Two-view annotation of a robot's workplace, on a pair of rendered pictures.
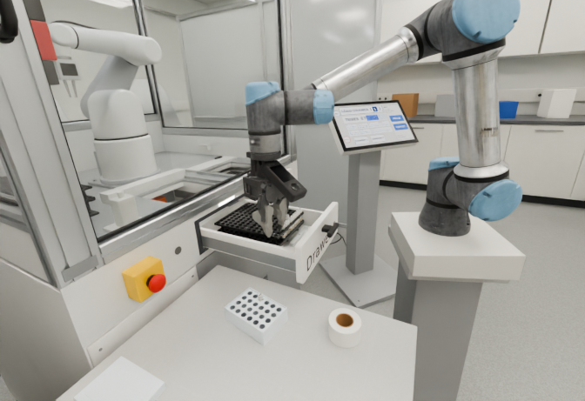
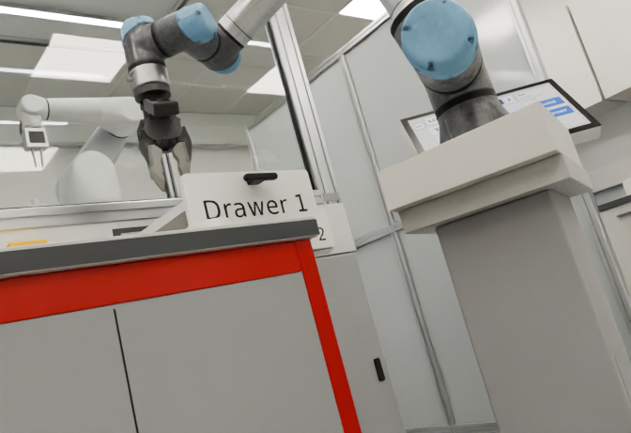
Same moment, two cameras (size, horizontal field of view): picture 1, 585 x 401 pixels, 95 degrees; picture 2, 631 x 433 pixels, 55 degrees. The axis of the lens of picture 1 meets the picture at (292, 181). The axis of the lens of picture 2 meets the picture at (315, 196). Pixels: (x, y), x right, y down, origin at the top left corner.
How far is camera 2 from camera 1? 96 cm
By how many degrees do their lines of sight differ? 38
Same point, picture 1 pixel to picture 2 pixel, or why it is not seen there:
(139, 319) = not seen: hidden behind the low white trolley
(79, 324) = not seen: outside the picture
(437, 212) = (443, 124)
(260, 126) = (131, 58)
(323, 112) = (188, 21)
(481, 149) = not seen: outside the picture
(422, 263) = (392, 181)
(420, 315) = (479, 321)
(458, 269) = (448, 169)
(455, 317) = (546, 303)
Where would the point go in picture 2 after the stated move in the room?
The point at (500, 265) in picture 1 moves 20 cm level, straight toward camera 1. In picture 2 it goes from (508, 135) to (398, 149)
